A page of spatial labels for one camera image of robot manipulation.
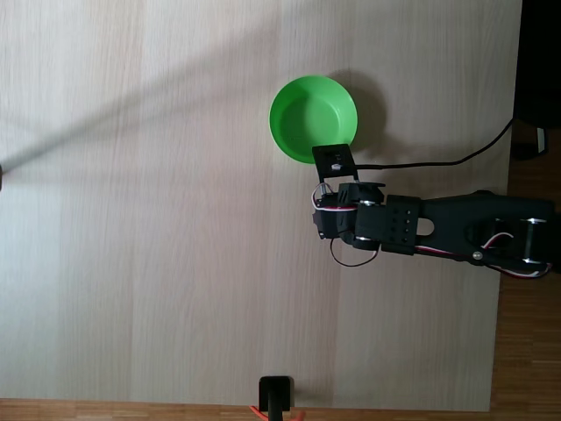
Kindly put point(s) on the black stand clamp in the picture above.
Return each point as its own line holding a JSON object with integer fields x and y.
{"x": 275, "y": 392}

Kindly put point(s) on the small white tag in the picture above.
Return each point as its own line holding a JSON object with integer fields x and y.
{"x": 542, "y": 140}

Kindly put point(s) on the large black object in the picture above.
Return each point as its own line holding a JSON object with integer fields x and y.
{"x": 539, "y": 57}

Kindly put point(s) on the green plastic bowl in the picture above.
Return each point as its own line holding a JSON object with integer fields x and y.
{"x": 307, "y": 114}

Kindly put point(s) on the dark object at table edge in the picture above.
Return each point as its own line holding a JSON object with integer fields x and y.
{"x": 1, "y": 177}

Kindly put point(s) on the orange spring clamp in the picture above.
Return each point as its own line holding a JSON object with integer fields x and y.
{"x": 255, "y": 411}

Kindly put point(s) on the black gripper camera mount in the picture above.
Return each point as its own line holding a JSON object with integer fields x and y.
{"x": 335, "y": 160}

